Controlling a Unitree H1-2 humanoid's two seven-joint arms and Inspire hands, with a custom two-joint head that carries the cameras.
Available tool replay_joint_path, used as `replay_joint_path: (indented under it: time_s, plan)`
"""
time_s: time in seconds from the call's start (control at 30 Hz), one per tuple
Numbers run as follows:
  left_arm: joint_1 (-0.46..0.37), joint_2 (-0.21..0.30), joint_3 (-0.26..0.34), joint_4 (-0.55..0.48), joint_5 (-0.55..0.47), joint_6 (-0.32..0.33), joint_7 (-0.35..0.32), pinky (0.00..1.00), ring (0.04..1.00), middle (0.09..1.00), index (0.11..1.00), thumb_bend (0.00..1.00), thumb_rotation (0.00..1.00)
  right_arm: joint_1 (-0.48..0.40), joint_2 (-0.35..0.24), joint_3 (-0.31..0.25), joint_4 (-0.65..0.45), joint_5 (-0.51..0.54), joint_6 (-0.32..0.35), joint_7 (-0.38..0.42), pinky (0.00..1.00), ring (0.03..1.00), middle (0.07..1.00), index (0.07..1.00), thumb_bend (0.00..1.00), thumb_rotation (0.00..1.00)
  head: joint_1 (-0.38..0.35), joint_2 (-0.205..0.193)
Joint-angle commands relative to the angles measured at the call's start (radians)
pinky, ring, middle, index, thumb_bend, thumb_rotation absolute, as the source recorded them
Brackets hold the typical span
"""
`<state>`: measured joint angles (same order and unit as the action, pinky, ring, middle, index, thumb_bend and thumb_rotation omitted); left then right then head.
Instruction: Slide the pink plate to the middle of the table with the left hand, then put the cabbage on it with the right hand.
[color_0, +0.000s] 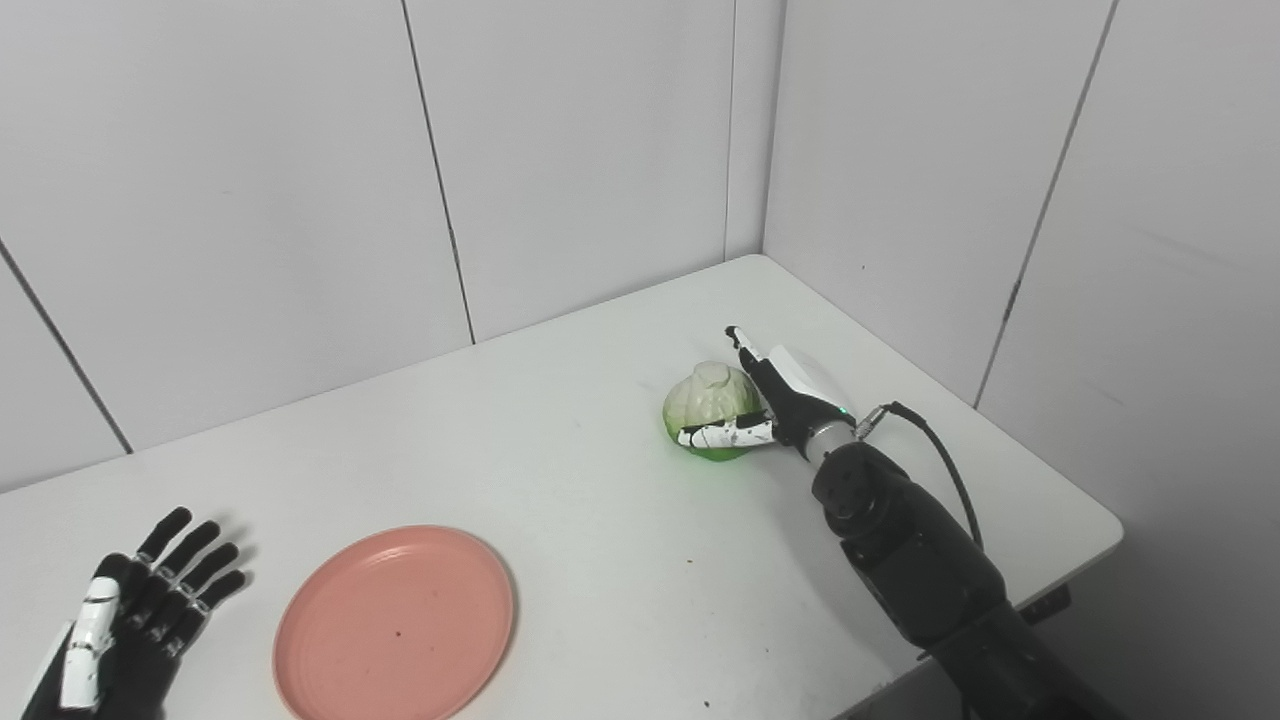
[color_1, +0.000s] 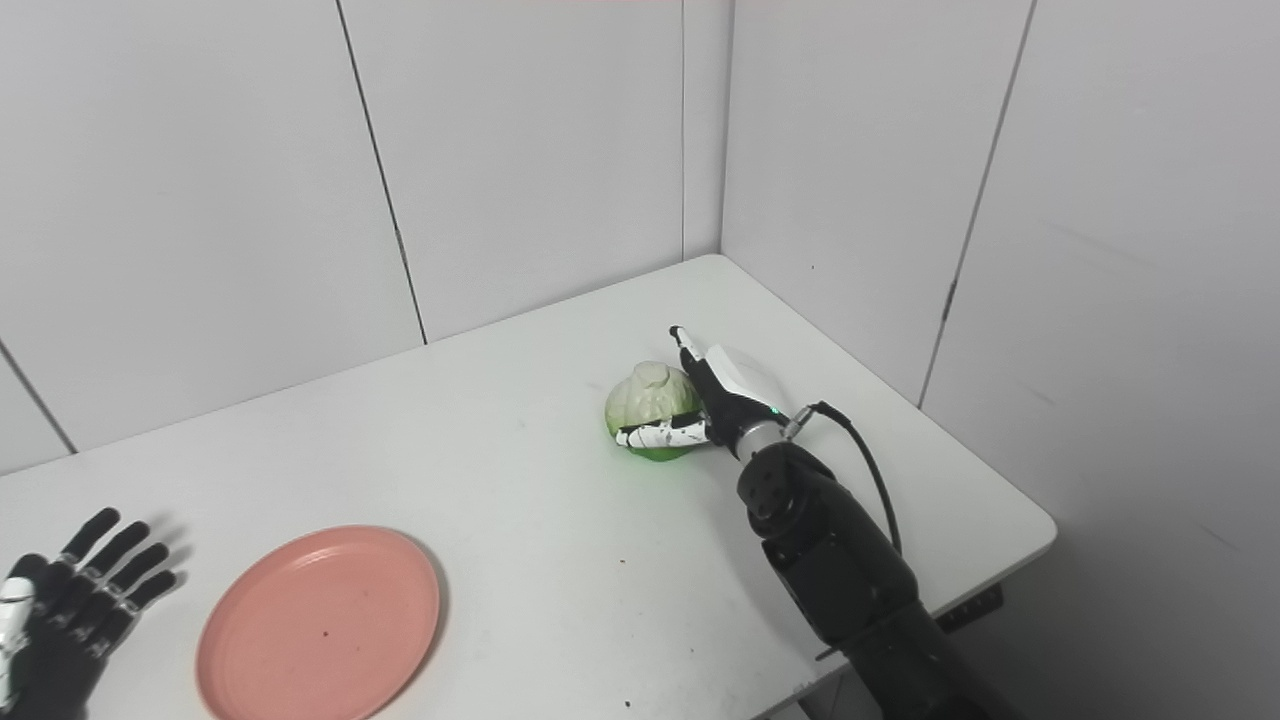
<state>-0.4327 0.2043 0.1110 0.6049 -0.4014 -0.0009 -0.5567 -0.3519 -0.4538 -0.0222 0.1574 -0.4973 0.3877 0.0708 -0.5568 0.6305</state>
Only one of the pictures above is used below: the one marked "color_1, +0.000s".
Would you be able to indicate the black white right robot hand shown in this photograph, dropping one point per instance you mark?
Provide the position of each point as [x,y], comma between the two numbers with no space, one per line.
[740,385]

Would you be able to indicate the pink round plate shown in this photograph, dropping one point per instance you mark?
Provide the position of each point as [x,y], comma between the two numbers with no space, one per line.
[320,625]

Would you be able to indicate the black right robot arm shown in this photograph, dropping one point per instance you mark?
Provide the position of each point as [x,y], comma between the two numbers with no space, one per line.
[840,570]

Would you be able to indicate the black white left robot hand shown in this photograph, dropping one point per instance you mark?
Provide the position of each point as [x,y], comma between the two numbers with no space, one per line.
[60,640]

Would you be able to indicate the green white toy cabbage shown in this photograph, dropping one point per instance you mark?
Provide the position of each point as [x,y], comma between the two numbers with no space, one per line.
[650,400]

